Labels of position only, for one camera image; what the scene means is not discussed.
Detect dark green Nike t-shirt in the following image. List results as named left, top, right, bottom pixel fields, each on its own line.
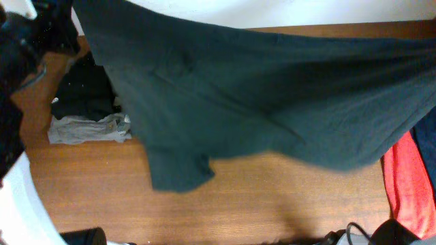
left=73, top=0, right=435, bottom=193

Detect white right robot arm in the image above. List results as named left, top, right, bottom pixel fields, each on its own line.
left=316, top=219, right=435, bottom=245

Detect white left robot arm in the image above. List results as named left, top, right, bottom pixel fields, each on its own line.
left=1, top=0, right=111, bottom=245

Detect grey folded garment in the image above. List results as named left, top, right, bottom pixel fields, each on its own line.
left=48, top=113, right=132, bottom=145

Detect black folded garment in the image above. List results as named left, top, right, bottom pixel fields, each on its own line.
left=51, top=52, right=121, bottom=121

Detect navy blue garment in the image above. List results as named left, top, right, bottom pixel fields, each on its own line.
left=411, top=108, right=436, bottom=195

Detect red shirt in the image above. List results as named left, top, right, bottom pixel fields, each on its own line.
left=382, top=132, right=435, bottom=239

